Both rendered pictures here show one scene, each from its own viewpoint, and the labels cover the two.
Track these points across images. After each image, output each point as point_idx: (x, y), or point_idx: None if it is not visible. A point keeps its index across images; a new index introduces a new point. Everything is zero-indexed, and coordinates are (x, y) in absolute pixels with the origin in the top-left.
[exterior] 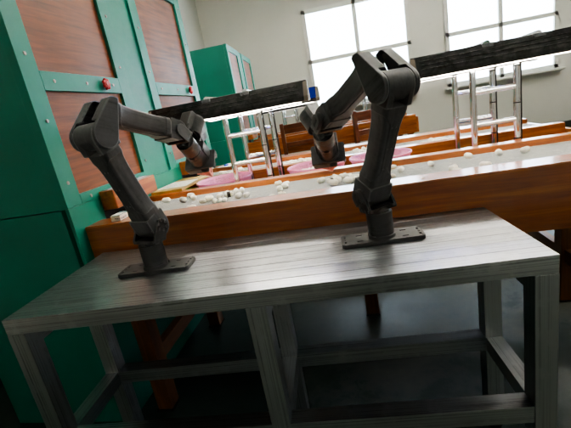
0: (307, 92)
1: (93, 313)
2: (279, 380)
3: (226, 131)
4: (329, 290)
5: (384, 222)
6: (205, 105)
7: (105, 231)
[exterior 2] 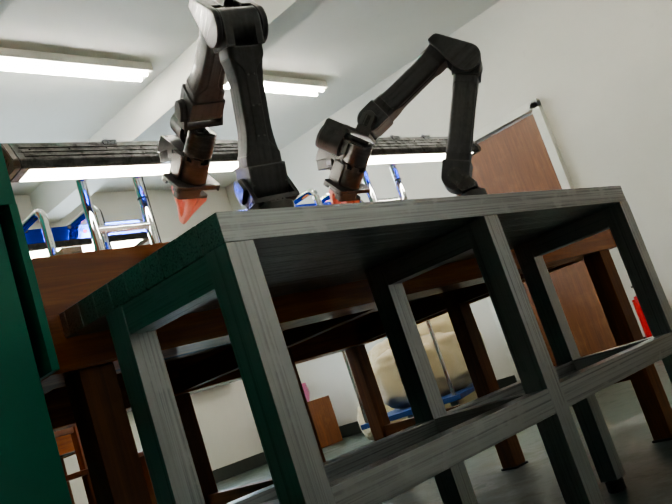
0: None
1: (346, 209)
2: (533, 315)
3: (94, 219)
4: (531, 201)
5: None
6: (111, 147)
7: (69, 266)
